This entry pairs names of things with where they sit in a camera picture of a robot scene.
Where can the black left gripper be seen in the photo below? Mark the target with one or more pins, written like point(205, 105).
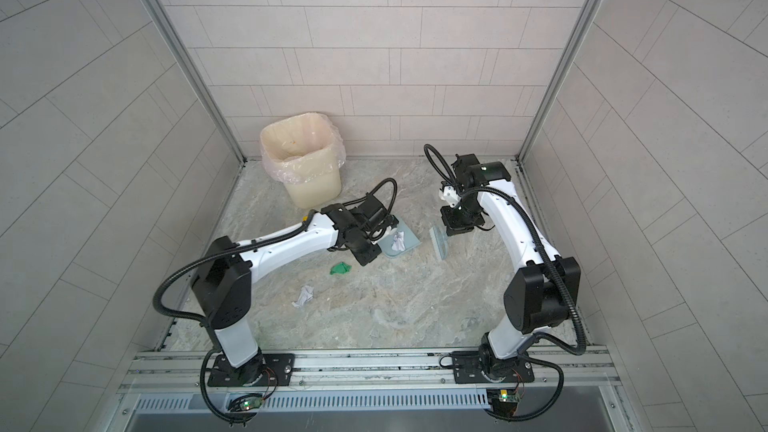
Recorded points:
point(373, 253)

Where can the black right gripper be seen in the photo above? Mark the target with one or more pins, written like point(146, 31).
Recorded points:
point(452, 225)

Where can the pale green hand brush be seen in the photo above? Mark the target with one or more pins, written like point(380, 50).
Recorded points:
point(439, 241)

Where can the pink white printed paper scrap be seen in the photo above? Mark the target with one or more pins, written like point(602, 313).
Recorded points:
point(398, 242)

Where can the pale green dustpan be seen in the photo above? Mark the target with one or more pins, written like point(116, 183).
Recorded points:
point(411, 240)

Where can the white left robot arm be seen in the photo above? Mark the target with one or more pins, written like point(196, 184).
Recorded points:
point(223, 280)

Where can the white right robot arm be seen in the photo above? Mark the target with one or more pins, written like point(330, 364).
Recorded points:
point(540, 302)

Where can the green crumpled paper scrap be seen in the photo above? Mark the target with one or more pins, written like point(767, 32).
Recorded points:
point(340, 269)

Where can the white paper scrap front left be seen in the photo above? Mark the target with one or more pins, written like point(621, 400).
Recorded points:
point(306, 295)

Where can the cream plastic trash bin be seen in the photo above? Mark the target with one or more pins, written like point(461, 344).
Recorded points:
point(315, 192)

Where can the clear plastic bin liner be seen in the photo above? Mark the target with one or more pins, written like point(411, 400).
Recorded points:
point(301, 148)

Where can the right circuit board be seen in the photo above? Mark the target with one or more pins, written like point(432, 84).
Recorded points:
point(503, 403)

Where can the circuit board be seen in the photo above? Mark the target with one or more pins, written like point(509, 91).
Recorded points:
point(503, 403)
point(246, 403)

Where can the left circuit board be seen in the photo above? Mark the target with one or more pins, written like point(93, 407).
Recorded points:
point(246, 403)

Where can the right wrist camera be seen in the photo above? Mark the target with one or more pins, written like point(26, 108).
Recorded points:
point(449, 195)

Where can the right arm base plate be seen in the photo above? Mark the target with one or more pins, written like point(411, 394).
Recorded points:
point(482, 367)

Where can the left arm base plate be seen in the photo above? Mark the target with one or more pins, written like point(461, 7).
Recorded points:
point(271, 369)

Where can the aluminium front rail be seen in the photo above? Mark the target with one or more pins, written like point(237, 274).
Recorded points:
point(362, 380)

